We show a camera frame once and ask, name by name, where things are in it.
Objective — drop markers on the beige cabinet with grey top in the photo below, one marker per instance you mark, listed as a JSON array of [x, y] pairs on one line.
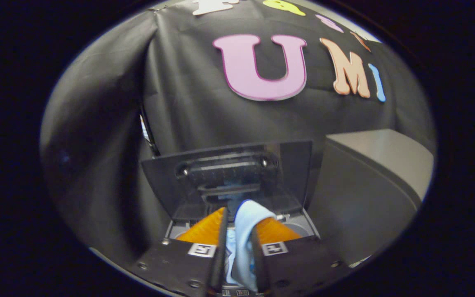
[[365, 185]]

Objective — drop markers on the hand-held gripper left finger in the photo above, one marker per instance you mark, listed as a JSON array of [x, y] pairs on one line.
[[220, 255]]

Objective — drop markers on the black backdrop cloth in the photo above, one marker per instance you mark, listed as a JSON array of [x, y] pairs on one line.
[[188, 90]]

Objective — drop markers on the light blue garment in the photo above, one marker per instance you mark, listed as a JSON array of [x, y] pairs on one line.
[[248, 231]]

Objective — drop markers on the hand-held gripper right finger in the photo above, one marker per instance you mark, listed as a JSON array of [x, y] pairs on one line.
[[260, 264]]

